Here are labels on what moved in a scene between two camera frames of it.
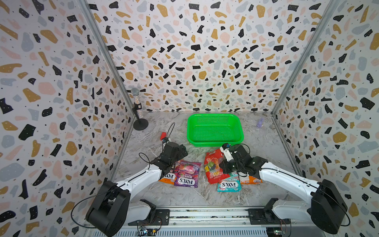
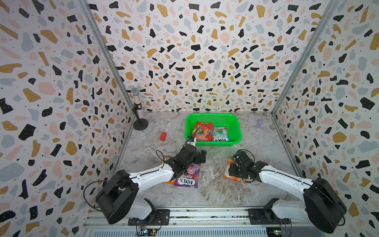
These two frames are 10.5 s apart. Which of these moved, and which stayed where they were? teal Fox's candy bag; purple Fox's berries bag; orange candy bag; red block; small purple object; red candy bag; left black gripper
Moved: orange candy bag; red candy bag; teal Fox's candy bag; left black gripper
Stayed: red block; purple Fox's berries bag; small purple object
